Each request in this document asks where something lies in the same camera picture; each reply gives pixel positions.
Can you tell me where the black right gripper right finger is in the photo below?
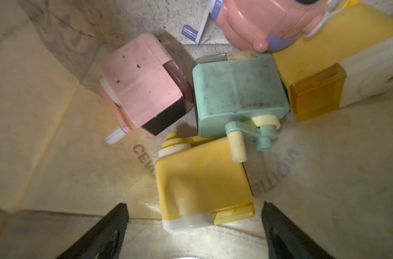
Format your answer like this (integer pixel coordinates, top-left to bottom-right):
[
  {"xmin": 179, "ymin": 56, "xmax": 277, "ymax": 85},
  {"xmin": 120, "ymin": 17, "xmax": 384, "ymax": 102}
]
[{"xmin": 261, "ymin": 202, "xmax": 333, "ymax": 259}]

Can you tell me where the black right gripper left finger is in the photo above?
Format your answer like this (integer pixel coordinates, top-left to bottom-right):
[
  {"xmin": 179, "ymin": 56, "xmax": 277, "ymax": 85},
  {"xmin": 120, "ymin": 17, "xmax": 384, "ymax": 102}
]
[{"xmin": 58, "ymin": 203, "xmax": 129, "ymax": 259}]

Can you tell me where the cream green-handled tote bag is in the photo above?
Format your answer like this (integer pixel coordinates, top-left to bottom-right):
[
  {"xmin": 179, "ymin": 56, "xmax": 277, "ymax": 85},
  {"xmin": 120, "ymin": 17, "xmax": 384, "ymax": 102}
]
[{"xmin": 0, "ymin": 1, "xmax": 393, "ymax": 259}]

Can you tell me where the yellow pencil sharpener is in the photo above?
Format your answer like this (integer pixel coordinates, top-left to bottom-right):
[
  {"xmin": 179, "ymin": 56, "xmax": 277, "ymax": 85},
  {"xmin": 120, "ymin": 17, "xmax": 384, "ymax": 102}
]
[
  {"xmin": 154, "ymin": 132, "xmax": 255, "ymax": 233},
  {"xmin": 273, "ymin": 4, "xmax": 393, "ymax": 121}
]

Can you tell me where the pink boxy pencil sharpener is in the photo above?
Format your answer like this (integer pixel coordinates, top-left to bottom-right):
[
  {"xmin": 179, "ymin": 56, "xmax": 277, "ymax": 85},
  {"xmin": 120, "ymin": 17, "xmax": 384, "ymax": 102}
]
[{"xmin": 98, "ymin": 33, "xmax": 194, "ymax": 145}]

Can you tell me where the pink dark-faced pencil sharpener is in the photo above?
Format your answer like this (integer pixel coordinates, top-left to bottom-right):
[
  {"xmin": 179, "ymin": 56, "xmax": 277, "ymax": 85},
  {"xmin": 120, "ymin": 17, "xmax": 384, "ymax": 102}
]
[{"xmin": 182, "ymin": 0, "xmax": 330, "ymax": 53}]

